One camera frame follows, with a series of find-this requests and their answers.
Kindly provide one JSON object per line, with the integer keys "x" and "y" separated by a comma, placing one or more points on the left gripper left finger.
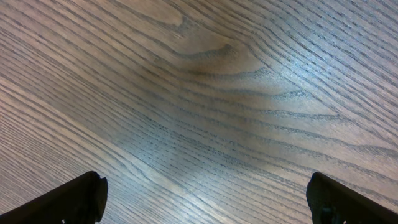
{"x": 81, "y": 201}

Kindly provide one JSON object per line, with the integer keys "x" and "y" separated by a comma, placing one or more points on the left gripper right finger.
{"x": 331, "y": 202}

